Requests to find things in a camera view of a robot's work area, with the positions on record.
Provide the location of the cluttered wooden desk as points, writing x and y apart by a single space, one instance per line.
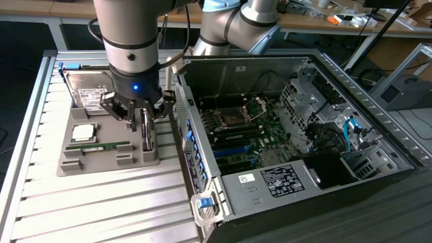
303 24

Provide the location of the grey power supply unit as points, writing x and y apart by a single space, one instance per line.
243 200

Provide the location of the green motherboard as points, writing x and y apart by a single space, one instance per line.
287 144

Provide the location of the silver CPU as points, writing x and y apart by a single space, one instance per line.
83 132

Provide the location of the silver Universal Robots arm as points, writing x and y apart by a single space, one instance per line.
129 25

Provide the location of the CPU socket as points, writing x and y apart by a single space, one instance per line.
232 119

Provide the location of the silver hard disk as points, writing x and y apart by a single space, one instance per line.
84 83

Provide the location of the grey plastic parts rack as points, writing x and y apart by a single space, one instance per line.
108 162

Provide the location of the aluminium frame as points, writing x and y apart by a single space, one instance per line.
385 76

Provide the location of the blue case latch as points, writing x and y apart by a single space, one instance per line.
205 204

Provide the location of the orange box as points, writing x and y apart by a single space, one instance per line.
333 20

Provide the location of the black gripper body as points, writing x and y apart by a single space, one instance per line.
135 81

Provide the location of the grey chipset heatsink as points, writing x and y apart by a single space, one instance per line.
271 157

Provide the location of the black RAM slot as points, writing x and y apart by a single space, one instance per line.
236 129

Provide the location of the black RAM stick with label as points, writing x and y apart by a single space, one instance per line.
236 137

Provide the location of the brown cardboard piece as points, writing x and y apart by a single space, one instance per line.
423 12

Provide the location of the black expansion slot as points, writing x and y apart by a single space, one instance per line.
229 145
236 167

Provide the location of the black and grey PC case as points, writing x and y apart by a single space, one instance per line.
371 202

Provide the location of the grey computer tower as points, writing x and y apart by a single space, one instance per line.
411 96

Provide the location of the metal socket cover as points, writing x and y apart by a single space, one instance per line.
256 106

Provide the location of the graphics card with metal bracket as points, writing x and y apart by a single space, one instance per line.
147 136

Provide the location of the wooden desk with grey legs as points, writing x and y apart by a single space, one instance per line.
33 10

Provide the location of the blue expansion slot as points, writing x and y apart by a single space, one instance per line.
232 151

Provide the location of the black monitor with stand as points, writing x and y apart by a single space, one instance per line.
376 15

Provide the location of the hard disk drive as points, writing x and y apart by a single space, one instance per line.
68 66

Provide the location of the silver drive cage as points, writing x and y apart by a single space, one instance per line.
300 98

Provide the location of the white cup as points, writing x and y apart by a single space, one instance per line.
324 3

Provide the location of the silver disk bay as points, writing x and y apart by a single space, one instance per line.
368 167

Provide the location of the green RAM stick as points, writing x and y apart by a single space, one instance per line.
101 146

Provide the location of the black tripod pole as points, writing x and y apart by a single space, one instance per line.
384 27

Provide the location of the white box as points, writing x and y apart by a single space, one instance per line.
371 22

